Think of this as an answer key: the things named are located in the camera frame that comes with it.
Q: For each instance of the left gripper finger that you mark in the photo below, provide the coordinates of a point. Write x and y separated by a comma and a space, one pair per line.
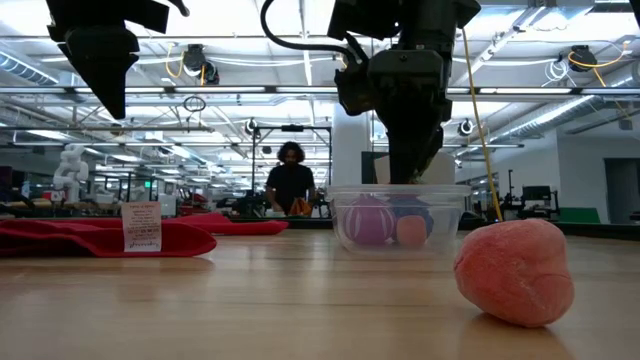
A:
105, 65

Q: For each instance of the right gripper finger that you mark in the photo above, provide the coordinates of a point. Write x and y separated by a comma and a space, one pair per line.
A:
404, 155
427, 147

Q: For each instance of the clear plastic tupperware container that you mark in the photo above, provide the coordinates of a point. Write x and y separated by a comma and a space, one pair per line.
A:
450, 200

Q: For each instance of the purple grape bunch toy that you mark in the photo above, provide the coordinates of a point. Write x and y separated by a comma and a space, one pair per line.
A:
422, 210

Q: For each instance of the purple striped onion toy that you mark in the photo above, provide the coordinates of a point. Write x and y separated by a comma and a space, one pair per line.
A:
367, 222

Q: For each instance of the pink peach toy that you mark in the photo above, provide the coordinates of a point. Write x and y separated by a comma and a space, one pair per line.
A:
411, 232
515, 275

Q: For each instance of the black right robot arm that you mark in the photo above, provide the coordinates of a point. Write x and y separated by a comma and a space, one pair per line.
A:
425, 20

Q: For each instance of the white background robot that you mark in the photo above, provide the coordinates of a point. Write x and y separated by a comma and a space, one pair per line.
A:
70, 172

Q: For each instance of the person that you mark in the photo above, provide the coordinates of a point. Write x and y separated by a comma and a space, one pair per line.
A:
290, 185

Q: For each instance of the black background monitor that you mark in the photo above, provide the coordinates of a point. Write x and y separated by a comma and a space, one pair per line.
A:
536, 193

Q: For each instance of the red cloth with label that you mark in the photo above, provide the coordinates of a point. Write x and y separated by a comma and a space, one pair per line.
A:
75, 240

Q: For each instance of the black background rig frame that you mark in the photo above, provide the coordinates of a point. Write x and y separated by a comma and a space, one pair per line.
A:
254, 160

